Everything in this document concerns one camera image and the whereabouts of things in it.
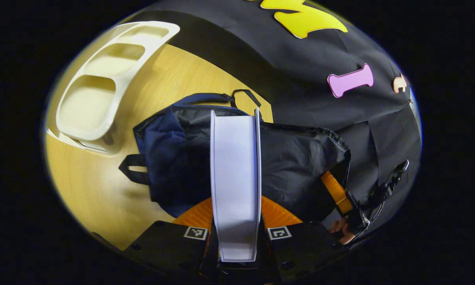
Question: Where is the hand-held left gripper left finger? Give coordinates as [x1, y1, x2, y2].
[123, 197, 215, 274]

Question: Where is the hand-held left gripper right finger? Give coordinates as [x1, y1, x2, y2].
[260, 196, 348, 278]

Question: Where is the navy blue schoolbag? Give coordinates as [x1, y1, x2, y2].
[119, 89, 352, 223]

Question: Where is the white book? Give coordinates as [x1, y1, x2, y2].
[210, 108, 262, 263]

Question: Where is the white plastic bookshelf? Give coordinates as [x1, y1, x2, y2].
[45, 21, 181, 156]

